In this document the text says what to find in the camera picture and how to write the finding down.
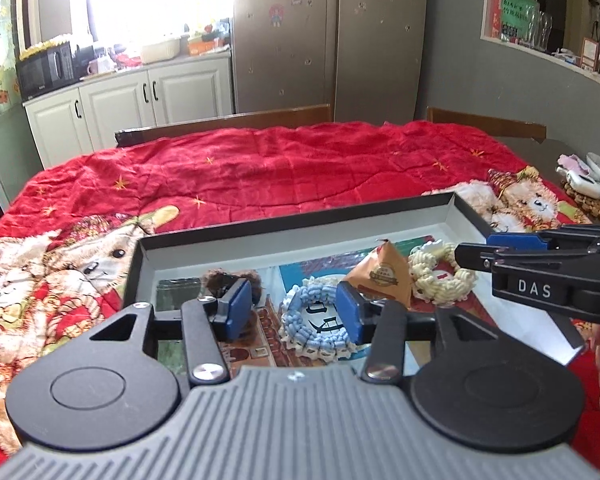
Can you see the red printed blanket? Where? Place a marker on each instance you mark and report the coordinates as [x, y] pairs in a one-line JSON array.
[[280, 170]]

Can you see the blue white scrunchie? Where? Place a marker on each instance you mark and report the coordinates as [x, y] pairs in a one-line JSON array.
[[300, 332]]

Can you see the wooden chair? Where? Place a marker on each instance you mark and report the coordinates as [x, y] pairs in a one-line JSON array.
[[485, 122], [220, 122]]

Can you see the steel refrigerator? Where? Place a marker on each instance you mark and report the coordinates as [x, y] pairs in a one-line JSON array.
[[330, 35]]

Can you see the white plastic basin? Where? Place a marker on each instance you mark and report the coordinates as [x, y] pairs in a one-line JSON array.
[[160, 51]]

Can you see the black microwave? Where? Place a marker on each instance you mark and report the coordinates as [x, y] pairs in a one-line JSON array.
[[42, 70]]

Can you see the black cardboard box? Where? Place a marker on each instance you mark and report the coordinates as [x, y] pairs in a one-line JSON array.
[[305, 240]]

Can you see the green sign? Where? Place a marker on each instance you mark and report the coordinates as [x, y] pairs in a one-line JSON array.
[[515, 12]]

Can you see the brown beaded mat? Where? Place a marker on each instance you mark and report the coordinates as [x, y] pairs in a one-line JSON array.
[[592, 205]]

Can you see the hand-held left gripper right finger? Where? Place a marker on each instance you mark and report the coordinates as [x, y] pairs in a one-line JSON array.
[[349, 312]]

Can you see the white handheld device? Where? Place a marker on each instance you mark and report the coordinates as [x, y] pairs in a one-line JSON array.
[[582, 180]]

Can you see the red gift bag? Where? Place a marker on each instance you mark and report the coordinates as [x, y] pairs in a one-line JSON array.
[[495, 10]]

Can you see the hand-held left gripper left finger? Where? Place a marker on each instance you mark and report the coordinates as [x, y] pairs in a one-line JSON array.
[[239, 310]]

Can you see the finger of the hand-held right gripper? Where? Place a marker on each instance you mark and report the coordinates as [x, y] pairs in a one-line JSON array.
[[475, 255], [515, 240]]

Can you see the brown triangular packet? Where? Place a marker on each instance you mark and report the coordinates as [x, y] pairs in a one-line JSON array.
[[385, 272]]

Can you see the brown fuzzy scrunchie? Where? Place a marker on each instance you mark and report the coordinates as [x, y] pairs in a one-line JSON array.
[[215, 280]]

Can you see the clear drinking glass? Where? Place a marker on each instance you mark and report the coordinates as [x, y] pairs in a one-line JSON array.
[[546, 32], [531, 30]]

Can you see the red framed card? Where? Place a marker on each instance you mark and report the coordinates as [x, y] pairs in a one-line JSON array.
[[589, 55]]

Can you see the white kitchen cabinet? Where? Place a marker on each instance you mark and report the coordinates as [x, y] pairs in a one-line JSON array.
[[190, 90]]

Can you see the cartoon fridge sticker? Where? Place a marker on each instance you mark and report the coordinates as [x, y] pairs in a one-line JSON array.
[[276, 15]]

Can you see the cream knitted scrunchie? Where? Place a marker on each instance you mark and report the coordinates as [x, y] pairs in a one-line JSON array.
[[445, 290]]

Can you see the orange bowl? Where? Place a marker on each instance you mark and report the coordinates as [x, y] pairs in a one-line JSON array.
[[207, 46]]

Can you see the printed paper sheet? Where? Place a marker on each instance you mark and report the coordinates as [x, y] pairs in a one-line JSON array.
[[272, 342]]

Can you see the white mug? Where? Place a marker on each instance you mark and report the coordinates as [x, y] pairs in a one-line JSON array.
[[97, 67]]

